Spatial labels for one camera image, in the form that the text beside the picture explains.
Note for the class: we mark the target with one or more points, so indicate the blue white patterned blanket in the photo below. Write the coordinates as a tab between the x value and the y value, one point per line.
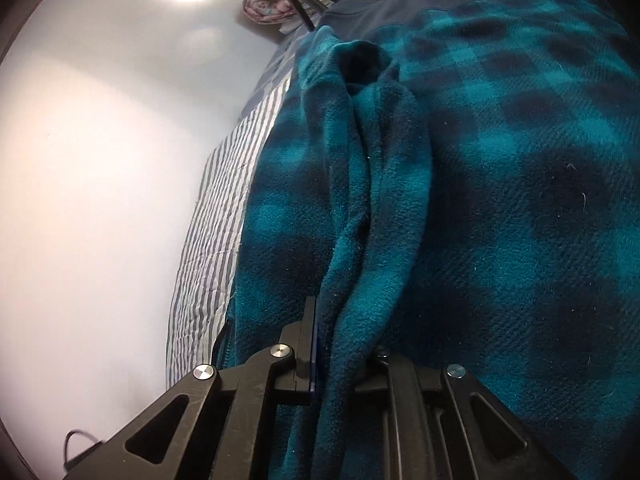
280	67

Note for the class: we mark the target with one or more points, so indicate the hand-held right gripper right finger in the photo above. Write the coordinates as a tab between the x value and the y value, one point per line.
382	375

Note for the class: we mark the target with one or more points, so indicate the grey striped bed cover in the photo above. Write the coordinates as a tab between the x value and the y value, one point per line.
215	220

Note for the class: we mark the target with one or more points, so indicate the floral pillow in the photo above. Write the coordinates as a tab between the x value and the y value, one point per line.
265	10

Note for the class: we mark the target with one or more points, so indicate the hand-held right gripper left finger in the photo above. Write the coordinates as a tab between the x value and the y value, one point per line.
307	360

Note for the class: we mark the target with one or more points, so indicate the teal plaid fleece jacket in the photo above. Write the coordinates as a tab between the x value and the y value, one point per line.
475	200

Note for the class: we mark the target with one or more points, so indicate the black tripod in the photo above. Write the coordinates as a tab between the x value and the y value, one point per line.
305	2

